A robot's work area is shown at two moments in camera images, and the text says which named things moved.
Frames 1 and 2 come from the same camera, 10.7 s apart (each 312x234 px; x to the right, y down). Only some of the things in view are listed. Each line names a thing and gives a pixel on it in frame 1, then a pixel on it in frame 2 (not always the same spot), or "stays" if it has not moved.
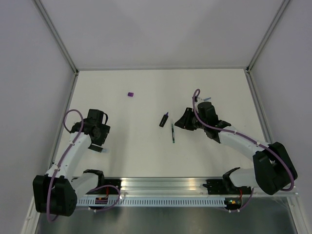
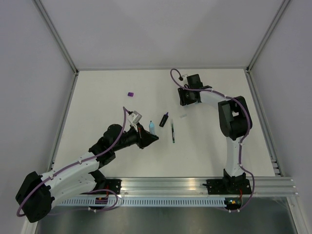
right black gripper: x=184 y=122 -> x=183 y=100
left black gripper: x=104 y=130 -> x=144 y=138
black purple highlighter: x=164 y=120 stays
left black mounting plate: x=116 y=183 stays
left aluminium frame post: x=56 y=34 stays
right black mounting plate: x=224 y=186 stays
